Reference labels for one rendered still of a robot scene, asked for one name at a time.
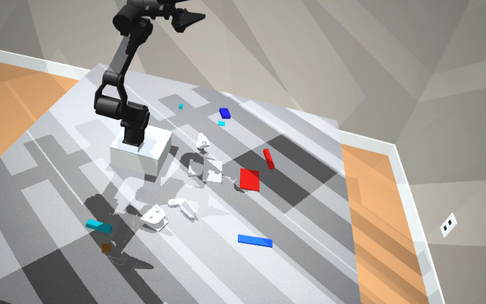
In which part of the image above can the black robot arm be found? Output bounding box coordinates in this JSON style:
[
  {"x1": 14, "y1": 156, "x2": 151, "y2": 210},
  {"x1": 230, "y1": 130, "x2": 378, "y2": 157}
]
[{"x1": 94, "y1": 0, "x2": 153, "y2": 147}]

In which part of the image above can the cyan rectangular block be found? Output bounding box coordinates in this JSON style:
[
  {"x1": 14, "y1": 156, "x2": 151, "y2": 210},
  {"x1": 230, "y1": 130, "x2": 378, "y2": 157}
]
[{"x1": 86, "y1": 219, "x2": 112, "y2": 234}]

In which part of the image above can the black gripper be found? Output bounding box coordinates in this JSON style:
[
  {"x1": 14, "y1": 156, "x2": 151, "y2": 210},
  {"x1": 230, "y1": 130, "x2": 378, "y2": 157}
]
[{"x1": 143, "y1": 0, "x2": 206, "y2": 33}]

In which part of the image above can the small brown block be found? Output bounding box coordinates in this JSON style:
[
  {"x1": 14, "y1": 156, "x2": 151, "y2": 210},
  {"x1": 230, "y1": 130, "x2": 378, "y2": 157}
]
[{"x1": 101, "y1": 243, "x2": 111, "y2": 253}]

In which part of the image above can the red rectangular bar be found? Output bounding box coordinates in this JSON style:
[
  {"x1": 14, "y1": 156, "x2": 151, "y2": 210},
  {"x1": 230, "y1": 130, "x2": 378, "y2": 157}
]
[{"x1": 263, "y1": 149, "x2": 275, "y2": 169}]

